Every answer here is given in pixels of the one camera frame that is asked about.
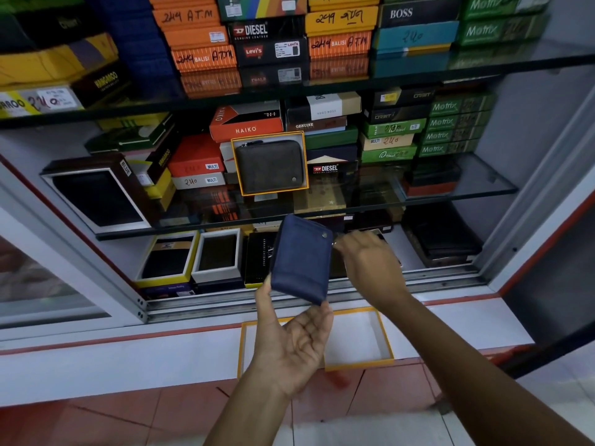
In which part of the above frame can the long glass shelf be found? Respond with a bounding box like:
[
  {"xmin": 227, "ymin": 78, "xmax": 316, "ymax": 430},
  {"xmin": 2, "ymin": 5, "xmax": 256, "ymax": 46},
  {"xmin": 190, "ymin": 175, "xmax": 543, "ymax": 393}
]
[{"xmin": 0, "ymin": 53, "xmax": 595, "ymax": 130}]

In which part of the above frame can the yellow-rimmed box with black wallet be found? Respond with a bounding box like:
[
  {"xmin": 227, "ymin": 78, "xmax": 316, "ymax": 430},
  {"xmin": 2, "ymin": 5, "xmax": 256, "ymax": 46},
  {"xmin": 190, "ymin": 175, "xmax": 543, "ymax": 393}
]
[{"xmin": 135, "ymin": 231, "xmax": 201, "ymax": 289}]

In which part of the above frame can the large brown window box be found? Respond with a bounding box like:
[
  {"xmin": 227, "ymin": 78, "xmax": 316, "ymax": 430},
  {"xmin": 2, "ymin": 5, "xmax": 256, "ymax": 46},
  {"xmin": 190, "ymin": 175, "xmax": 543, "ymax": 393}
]
[{"xmin": 41, "ymin": 153, "xmax": 161, "ymax": 235}]

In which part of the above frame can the empty white box orange rim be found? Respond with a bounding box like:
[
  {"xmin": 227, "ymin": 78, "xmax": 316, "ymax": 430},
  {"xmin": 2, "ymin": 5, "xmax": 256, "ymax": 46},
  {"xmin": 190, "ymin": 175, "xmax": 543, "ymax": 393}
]
[{"xmin": 238, "ymin": 307, "xmax": 395, "ymax": 379}]

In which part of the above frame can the teal wallet box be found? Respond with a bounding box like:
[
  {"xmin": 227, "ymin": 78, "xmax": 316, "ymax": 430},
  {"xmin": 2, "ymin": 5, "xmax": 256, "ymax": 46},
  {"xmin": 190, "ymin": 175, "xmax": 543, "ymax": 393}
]
[{"xmin": 373, "ymin": 22, "xmax": 460, "ymax": 52}]

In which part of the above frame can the dark green printed box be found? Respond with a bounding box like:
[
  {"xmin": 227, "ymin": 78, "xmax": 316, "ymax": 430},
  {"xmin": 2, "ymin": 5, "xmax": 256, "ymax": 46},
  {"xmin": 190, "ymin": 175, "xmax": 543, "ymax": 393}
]
[
  {"xmin": 421, "ymin": 126, "xmax": 491, "ymax": 145},
  {"xmin": 430, "ymin": 94, "xmax": 496, "ymax": 116},
  {"xmin": 427, "ymin": 111, "xmax": 493, "ymax": 131},
  {"xmin": 418, "ymin": 140, "xmax": 479, "ymax": 158}
]

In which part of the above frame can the orange-rimmed wallet display box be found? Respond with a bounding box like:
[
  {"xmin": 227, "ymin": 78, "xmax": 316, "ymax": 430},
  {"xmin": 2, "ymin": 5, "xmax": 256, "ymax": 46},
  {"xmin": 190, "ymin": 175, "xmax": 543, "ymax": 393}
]
[{"xmin": 231, "ymin": 131, "xmax": 310, "ymax": 197}]

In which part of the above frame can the bright green printed box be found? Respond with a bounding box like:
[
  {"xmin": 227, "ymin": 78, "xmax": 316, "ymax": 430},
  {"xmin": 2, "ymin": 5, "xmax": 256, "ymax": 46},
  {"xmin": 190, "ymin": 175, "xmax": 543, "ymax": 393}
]
[
  {"xmin": 458, "ymin": 14, "xmax": 549, "ymax": 46},
  {"xmin": 460, "ymin": 0, "xmax": 552, "ymax": 19}
]

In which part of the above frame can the orange box handwritten mark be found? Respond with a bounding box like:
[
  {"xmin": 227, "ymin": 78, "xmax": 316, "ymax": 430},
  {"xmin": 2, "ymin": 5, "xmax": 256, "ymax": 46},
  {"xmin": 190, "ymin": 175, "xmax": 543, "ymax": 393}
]
[{"xmin": 152, "ymin": 5, "xmax": 222, "ymax": 28}]

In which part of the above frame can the black box silver lettering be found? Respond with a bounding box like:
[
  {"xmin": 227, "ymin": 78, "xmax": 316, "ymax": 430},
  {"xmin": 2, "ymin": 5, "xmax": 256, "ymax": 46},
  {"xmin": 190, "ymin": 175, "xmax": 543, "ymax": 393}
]
[{"xmin": 377, "ymin": 0, "xmax": 461, "ymax": 28}]

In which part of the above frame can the brown zip wallet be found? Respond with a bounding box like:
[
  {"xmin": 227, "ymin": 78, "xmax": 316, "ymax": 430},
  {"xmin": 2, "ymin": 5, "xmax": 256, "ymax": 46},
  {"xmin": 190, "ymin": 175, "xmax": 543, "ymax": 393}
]
[{"xmin": 235, "ymin": 139, "xmax": 306, "ymax": 195}]

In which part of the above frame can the orange box white sticker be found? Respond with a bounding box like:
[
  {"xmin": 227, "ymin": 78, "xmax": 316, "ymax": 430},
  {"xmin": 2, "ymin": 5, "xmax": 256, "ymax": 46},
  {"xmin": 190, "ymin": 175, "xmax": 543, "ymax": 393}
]
[{"xmin": 163, "ymin": 27, "xmax": 229, "ymax": 51}]

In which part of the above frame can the red and black box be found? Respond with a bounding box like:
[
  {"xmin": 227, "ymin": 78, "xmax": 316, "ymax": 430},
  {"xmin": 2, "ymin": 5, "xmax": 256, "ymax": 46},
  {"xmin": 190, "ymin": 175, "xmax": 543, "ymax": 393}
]
[{"xmin": 402, "ymin": 162, "xmax": 461, "ymax": 198}]

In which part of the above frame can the person's left forearm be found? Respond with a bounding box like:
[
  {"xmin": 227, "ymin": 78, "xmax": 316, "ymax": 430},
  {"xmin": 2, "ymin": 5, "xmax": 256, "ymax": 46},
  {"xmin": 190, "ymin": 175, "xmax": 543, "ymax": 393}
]
[{"xmin": 204, "ymin": 374, "xmax": 293, "ymax": 446}]

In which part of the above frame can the red-orange wallet box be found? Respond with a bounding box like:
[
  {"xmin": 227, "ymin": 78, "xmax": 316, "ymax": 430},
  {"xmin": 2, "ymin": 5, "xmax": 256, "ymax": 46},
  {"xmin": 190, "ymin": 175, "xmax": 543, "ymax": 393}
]
[{"xmin": 209, "ymin": 101, "xmax": 285, "ymax": 143}]

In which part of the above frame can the white-rimmed box with dark wallet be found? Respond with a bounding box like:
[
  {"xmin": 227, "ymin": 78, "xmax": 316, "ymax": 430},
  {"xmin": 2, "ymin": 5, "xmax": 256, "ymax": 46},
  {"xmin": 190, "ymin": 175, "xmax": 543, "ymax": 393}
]
[{"xmin": 191, "ymin": 228, "xmax": 243, "ymax": 284}]

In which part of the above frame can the cream box handwritten mark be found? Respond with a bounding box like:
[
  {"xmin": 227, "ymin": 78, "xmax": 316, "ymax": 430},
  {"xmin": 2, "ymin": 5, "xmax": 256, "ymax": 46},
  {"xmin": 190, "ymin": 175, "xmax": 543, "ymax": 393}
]
[{"xmin": 360, "ymin": 133, "xmax": 414, "ymax": 152}]

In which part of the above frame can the green box handwritten mark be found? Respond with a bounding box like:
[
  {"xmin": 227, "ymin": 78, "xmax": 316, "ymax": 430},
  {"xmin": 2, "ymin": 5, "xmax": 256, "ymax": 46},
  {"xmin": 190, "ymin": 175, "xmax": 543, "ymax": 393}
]
[
  {"xmin": 364, "ymin": 118, "xmax": 427, "ymax": 139},
  {"xmin": 361, "ymin": 146, "xmax": 417, "ymax": 164}
]

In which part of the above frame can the black box yellow sticker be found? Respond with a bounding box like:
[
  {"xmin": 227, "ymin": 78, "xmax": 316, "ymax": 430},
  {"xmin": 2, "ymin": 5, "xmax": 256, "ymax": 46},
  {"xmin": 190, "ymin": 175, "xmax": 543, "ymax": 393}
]
[{"xmin": 372, "ymin": 88, "xmax": 435, "ymax": 110}]

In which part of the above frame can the person's left hand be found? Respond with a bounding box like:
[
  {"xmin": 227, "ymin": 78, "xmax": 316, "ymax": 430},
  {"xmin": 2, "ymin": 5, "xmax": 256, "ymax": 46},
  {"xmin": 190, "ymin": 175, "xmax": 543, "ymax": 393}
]
[{"xmin": 242, "ymin": 274, "xmax": 334, "ymax": 399}]

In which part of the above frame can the black and cream box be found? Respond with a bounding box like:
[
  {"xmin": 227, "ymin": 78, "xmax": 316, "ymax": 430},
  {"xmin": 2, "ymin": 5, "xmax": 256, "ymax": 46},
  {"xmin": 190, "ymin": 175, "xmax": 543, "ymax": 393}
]
[{"xmin": 286, "ymin": 92, "xmax": 362, "ymax": 122}]

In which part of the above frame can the aluminium sliding door track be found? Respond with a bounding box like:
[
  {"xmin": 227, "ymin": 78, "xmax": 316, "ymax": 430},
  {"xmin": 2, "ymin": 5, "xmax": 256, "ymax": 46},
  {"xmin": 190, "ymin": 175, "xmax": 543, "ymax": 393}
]
[{"xmin": 144, "ymin": 265, "xmax": 487, "ymax": 324}]

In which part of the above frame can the yellow box white label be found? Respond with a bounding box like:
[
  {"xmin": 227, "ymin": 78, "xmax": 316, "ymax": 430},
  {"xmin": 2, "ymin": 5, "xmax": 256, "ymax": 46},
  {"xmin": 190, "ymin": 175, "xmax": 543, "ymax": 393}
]
[{"xmin": 0, "ymin": 85, "xmax": 85, "ymax": 119}]

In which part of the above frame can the short glass shelf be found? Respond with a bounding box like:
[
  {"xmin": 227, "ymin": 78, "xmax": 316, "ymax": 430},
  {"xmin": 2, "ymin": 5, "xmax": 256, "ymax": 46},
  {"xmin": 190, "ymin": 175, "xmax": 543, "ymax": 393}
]
[{"xmin": 95, "ymin": 153, "xmax": 519, "ymax": 240}]

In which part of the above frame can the black box white lettering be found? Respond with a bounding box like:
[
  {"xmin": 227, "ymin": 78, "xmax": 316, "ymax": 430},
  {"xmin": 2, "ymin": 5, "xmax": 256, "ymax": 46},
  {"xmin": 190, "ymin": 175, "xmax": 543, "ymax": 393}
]
[{"xmin": 244, "ymin": 232, "xmax": 280, "ymax": 289}]

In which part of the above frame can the yellow box handwritten mark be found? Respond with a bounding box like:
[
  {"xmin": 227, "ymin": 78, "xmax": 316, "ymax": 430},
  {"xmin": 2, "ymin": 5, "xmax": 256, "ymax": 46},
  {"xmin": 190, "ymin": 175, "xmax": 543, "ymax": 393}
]
[{"xmin": 305, "ymin": 7, "xmax": 379, "ymax": 37}]

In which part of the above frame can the sliding glass door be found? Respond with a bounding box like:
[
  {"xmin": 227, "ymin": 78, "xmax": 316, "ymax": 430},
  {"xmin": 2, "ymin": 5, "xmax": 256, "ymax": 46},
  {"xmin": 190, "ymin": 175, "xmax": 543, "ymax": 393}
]
[{"xmin": 0, "ymin": 153, "xmax": 149, "ymax": 342}]

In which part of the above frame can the pile of dark wallets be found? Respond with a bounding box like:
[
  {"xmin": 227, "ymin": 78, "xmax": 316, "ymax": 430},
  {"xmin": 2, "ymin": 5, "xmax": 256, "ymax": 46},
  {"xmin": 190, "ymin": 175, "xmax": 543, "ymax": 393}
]
[{"xmin": 402, "ymin": 204, "xmax": 483, "ymax": 268}]

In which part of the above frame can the person's right forearm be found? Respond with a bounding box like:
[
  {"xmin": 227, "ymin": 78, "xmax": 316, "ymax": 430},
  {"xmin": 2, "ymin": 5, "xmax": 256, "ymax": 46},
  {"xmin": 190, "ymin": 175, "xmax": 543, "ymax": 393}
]
[{"xmin": 383, "ymin": 292, "xmax": 595, "ymax": 446}]

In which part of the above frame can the gold box with star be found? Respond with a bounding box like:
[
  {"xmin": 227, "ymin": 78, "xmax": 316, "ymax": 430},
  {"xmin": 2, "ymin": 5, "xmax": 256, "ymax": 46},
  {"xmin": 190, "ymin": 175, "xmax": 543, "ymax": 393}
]
[{"xmin": 294, "ymin": 181, "xmax": 347, "ymax": 214}]

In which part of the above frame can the black box red patch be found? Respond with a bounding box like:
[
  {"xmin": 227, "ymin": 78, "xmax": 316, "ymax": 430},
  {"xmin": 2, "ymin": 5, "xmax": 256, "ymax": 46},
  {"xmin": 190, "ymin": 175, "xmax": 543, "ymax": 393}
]
[{"xmin": 235, "ymin": 39, "xmax": 308, "ymax": 67}]

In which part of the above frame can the green multicolour box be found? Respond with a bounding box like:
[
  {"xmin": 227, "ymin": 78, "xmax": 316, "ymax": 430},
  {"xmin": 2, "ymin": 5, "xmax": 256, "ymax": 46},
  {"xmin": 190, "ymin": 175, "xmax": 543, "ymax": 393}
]
[{"xmin": 217, "ymin": 0, "xmax": 307, "ymax": 22}]

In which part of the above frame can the red wallet box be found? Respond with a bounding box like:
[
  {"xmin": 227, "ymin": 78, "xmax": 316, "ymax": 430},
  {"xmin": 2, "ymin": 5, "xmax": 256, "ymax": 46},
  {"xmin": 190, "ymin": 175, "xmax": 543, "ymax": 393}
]
[{"xmin": 168, "ymin": 134, "xmax": 225, "ymax": 178}]

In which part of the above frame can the black and yellow box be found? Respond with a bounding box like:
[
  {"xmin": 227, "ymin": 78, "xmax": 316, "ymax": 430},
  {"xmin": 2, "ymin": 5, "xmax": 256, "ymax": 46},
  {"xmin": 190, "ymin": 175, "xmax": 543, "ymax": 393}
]
[{"xmin": 126, "ymin": 130, "xmax": 182, "ymax": 189}]

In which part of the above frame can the plain green box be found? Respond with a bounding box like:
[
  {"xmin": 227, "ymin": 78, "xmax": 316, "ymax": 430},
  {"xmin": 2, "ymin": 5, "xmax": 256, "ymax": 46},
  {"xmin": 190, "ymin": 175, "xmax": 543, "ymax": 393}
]
[{"xmin": 304, "ymin": 127, "xmax": 359, "ymax": 151}]

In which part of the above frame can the yellow wallet box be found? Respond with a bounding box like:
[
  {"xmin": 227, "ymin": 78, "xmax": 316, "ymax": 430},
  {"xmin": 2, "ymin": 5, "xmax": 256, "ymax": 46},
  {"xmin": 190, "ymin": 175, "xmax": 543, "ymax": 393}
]
[{"xmin": 0, "ymin": 34, "xmax": 119, "ymax": 87}]

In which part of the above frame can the black box white logo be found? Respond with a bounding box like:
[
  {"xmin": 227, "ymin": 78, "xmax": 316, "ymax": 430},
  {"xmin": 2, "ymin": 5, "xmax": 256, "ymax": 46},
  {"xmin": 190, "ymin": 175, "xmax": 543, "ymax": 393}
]
[{"xmin": 228, "ymin": 17, "xmax": 307, "ymax": 42}]

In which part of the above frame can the orange striped box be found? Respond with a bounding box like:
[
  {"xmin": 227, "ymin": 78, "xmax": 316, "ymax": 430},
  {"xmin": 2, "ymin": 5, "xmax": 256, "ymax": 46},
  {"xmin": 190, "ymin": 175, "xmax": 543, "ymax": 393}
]
[
  {"xmin": 308, "ymin": 31, "xmax": 373, "ymax": 59},
  {"xmin": 171, "ymin": 45, "xmax": 238, "ymax": 73}
]

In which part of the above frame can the brown wallet box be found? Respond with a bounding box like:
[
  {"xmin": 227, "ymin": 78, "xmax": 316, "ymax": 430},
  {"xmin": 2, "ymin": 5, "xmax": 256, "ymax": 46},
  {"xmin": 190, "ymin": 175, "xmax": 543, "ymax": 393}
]
[{"xmin": 287, "ymin": 117, "xmax": 348, "ymax": 133}]

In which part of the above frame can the black wallet box white print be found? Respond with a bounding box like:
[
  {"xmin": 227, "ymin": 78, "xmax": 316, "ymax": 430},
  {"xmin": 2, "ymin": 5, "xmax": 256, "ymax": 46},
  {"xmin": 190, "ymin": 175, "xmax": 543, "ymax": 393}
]
[{"xmin": 364, "ymin": 106, "xmax": 430, "ymax": 125}]

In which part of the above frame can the black box red logo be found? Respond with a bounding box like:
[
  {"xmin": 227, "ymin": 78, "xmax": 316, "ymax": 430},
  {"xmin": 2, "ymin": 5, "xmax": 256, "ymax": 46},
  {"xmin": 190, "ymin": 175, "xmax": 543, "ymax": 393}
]
[{"xmin": 307, "ymin": 145, "xmax": 359, "ymax": 180}]

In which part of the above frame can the blue wallet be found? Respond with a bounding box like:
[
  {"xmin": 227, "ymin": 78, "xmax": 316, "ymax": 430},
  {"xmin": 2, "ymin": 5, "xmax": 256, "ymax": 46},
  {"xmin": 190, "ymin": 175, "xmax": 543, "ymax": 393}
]
[{"xmin": 270, "ymin": 214, "xmax": 334, "ymax": 306}]

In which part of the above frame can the person's right hand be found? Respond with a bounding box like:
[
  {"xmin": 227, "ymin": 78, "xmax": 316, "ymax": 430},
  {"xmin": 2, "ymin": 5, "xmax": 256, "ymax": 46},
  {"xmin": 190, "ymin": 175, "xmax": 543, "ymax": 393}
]
[{"xmin": 334, "ymin": 230, "xmax": 412, "ymax": 312}]

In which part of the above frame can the green and black box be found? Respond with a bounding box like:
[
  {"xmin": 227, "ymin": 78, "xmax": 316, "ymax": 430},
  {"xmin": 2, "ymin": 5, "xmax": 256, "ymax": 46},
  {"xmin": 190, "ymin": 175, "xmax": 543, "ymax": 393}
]
[{"xmin": 85, "ymin": 113, "xmax": 175, "ymax": 154}]

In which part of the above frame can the aluminium cabinet frame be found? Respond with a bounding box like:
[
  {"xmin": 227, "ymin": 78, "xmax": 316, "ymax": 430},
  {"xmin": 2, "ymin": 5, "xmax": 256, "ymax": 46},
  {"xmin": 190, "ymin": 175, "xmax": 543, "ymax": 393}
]
[{"xmin": 473, "ymin": 85, "xmax": 595, "ymax": 293}]

